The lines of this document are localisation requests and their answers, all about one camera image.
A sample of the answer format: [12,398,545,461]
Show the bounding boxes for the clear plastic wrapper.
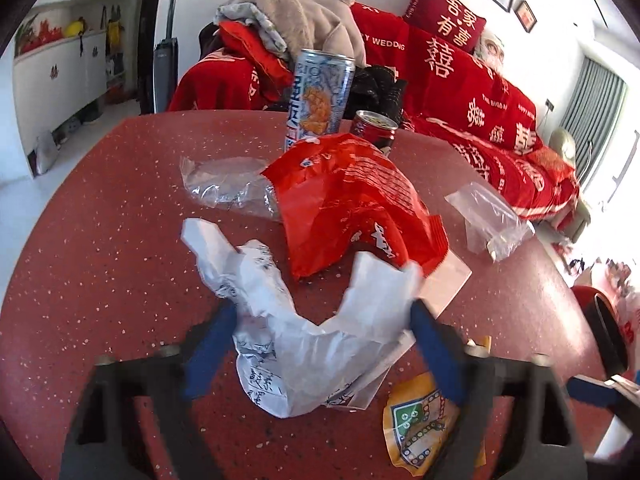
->
[180,155,281,221]

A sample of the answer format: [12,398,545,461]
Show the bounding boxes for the red snack bag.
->
[260,134,449,281]

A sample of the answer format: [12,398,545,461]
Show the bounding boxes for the white printed pillow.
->
[472,30,506,73]

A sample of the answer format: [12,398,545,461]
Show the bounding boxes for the red printed sofa cover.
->
[167,2,581,221]

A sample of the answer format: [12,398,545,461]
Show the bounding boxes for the red folded cloth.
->
[218,21,296,101]

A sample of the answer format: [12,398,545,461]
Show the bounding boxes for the upright vacuum cleaner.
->
[152,0,183,113]

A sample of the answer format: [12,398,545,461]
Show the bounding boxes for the white cabinet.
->
[12,2,128,176]

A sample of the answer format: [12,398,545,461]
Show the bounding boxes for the black trash bin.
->
[582,292,632,376]

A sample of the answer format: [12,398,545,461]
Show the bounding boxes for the grey green curtain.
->
[560,57,627,181]

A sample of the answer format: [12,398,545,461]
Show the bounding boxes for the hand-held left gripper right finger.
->
[410,299,588,480]

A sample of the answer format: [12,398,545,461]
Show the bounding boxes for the yellow green printed packet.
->
[382,372,487,476]

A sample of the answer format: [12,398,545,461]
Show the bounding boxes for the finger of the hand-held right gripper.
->
[567,374,640,408]

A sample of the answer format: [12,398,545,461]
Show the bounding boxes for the beige armchair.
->
[547,127,593,241]

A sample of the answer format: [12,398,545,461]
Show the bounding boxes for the clear zip bag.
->
[445,182,536,261]

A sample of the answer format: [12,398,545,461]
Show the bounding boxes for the large red cushion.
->
[404,0,487,53]

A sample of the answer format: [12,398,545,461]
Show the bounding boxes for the tall blue white can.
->
[284,49,356,153]

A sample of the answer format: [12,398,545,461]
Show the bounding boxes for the small red embroidered cushion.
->
[525,147,576,181]

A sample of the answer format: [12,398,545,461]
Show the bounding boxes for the small red photo frame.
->
[514,0,537,33]

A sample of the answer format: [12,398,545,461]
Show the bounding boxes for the short red can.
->
[349,110,398,156]

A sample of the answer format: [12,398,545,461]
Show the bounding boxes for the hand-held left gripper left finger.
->
[60,305,238,480]

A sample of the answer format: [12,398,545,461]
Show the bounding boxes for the grey crumpled clothes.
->
[215,4,291,53]

